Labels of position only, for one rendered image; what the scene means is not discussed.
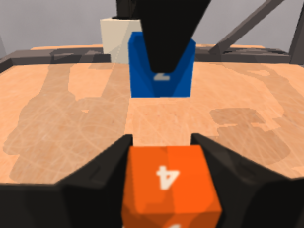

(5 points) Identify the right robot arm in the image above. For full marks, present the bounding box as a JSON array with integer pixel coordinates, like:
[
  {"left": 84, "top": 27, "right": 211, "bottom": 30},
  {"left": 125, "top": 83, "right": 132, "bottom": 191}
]
[{"left": 112, "top": 0, "right": 139, "bottom": 20}]

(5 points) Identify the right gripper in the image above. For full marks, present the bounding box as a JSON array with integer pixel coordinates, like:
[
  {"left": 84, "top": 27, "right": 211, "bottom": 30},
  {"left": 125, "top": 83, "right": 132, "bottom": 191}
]
[{"left": 135, "top": 0, "right": 211, "bottom": 73}]

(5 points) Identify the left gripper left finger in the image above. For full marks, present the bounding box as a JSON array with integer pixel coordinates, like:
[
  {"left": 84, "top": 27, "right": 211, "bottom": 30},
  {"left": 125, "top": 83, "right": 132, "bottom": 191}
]
[{"left": 0, "top": 134, "right": 133, "bottom": 228}]

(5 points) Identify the blue block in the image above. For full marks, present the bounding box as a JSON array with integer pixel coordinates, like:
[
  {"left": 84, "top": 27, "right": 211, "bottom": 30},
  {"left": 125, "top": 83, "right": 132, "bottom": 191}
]
[{"left": 128, "top": 32, "right": 196, "bottom": 98}]

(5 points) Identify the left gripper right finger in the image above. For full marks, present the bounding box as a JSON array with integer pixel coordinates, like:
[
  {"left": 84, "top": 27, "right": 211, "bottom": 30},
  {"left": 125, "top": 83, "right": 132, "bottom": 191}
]
[{"left": 190, "top": 133, "right": 304, "bottom": 228}]

